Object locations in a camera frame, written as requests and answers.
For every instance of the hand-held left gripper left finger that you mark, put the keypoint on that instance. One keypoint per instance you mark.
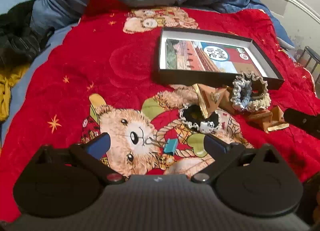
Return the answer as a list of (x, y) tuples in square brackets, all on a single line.
[(98, 145)]

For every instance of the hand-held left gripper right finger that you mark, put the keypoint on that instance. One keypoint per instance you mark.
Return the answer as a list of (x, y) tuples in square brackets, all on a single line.
[(214, 143)]

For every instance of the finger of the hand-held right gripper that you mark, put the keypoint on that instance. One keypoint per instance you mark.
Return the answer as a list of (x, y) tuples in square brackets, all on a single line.
[(302, 121)]

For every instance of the brown snack packet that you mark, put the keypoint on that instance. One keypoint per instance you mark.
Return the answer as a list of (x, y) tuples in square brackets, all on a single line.
[(277, 118), (226, 101), (258, 118), (210, 101)]

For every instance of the black shallow box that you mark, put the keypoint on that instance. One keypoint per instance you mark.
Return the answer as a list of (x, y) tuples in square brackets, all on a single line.
[(190, 77)]

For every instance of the black scrunchie with cat charm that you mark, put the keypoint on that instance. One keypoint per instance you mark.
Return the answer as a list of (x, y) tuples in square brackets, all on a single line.
[(190, 116)]

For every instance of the blue binder clip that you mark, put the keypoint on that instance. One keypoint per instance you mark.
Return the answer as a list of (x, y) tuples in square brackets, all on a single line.
[(171, 146)]

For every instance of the blue and cream scrunchie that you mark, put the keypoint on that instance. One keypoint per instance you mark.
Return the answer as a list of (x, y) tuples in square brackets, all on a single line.
[(237, 96)]

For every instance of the black metal stool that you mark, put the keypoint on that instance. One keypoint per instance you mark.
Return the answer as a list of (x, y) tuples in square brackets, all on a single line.
[(311, 58)]

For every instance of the red bear printed blanket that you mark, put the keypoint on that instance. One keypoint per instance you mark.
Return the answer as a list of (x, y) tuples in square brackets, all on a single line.
[(100, 58)]

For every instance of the printed card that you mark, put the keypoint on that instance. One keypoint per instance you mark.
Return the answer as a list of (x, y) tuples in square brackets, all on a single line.
[(190, 56)]

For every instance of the yellow cloth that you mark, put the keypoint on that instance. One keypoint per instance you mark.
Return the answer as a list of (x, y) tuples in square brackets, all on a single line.
[(7, 88)]

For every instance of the dark clothing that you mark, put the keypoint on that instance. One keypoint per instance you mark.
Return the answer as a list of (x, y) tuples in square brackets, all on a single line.
[(17, 36)]

